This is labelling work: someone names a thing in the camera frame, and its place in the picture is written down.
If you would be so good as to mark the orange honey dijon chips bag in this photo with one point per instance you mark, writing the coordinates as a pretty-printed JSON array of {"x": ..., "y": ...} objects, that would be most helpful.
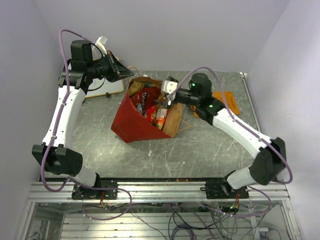
[{"x": 230, "y": 99}]

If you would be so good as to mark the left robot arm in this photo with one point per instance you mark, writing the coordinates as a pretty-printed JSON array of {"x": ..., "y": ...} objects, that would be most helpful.
[{"x": 89, "y": 61}]

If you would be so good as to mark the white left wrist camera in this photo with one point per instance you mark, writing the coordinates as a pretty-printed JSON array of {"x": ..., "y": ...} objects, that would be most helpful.
[{"x": 99, "y": 49}]

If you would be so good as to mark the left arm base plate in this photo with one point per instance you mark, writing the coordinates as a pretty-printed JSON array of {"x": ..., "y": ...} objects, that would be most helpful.
[{"x": 82, "y": 193}]

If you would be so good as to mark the red paper bag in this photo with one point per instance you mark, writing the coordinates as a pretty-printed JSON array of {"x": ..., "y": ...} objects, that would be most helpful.
[{"x": 131, "y": 126}]

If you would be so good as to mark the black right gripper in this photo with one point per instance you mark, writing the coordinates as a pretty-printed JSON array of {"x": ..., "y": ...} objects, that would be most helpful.
[{"x": 163, "y": 103}]

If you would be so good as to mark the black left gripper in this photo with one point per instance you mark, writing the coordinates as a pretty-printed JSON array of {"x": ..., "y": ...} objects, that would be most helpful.
[{"x": 122, "y": 71}]

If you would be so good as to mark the red rice cracker mix bag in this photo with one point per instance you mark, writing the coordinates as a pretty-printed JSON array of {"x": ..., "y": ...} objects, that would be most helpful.
[{"x": 150, "y": 114}]

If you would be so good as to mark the aluminium rail frame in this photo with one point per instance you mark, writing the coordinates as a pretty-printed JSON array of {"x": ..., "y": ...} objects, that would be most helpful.
[{"x": 158, "y": 207}]

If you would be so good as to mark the small whiteboard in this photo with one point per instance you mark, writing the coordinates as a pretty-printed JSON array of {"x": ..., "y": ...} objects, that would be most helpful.
[{"x": 95, "y": 87}]

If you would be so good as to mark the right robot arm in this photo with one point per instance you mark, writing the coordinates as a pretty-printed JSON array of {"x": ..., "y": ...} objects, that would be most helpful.
[{"x": 268, "y": 154}]

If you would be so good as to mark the colourful striped snack packet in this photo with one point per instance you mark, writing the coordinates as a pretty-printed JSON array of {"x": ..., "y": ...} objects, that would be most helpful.
[{"x": 160, "y": 118}]

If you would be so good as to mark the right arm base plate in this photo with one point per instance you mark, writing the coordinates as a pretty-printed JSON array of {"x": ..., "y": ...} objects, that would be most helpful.
[{"x": 217, "y": 189}]

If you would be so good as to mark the red Doritos bag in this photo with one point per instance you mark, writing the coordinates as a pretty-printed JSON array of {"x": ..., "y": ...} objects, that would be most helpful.
[{"x": 145, "y": 98}]

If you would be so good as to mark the gold foil snack packet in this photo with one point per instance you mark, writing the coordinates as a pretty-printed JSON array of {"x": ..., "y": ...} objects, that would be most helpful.
[{"x": 136, "y": 86}]

